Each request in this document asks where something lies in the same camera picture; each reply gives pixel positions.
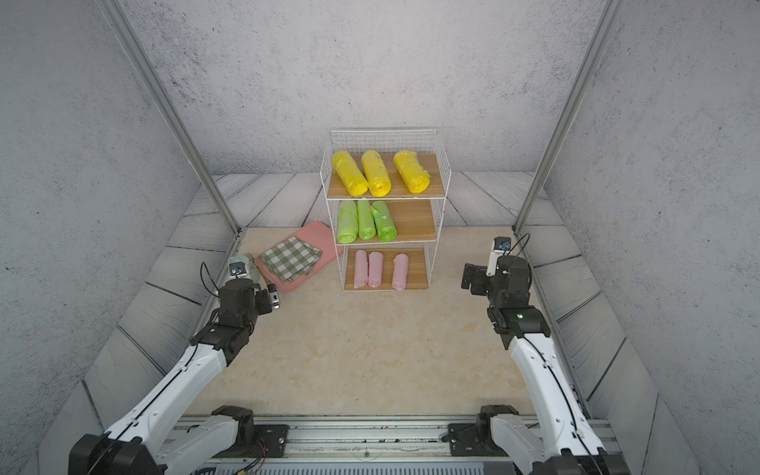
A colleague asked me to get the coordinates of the pink bag roll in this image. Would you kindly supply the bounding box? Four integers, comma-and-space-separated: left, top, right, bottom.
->
392, 253, 410, 290
368, 251, 384, 288
353, 249, 369, 289

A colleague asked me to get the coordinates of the light green bag roll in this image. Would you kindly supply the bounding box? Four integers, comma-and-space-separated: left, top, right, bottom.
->
336, 200, 358, 245

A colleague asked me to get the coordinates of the bright green bag roll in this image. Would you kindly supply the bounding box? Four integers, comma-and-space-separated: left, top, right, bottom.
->
371, 201, 398, 243

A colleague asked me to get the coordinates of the yellow bag roll labelled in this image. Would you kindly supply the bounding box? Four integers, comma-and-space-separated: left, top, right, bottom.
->
361, 150, 392, 198

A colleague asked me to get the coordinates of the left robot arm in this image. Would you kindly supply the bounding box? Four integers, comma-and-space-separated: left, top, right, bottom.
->
67, 278, 279, 474

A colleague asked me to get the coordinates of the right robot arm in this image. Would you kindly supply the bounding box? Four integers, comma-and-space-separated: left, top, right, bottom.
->
461, 253, 631, 474

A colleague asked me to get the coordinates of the mint green jar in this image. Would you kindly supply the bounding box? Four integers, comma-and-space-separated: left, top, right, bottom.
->
228, 255, 260, 285

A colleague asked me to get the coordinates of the gold fork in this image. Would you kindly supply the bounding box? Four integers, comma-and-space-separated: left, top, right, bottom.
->
245, 253, 276, 290

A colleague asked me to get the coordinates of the green checkered cloth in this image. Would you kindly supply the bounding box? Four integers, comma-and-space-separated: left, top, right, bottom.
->
259, 237, 323, 281

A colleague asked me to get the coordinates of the pink cutting board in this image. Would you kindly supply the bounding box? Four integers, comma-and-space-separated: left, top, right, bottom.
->
255, 222, 344, 291

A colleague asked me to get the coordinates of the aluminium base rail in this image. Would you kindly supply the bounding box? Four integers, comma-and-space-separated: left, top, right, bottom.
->
104, 414, 631, 475

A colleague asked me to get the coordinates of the white wire wooden shelf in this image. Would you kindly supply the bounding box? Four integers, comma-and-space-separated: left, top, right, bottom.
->
319, 127, 453, 293

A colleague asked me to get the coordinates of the right frame post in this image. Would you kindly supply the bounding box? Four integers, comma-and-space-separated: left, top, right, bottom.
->
513, 0, 625, 234

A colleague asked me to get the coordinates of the frame post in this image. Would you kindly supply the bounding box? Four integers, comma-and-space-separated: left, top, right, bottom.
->
513, 0, 625, 234
97, 0, 241, 237

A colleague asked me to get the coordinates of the left frame post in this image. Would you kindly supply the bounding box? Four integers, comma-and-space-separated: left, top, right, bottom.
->
97, 0, 241, 237

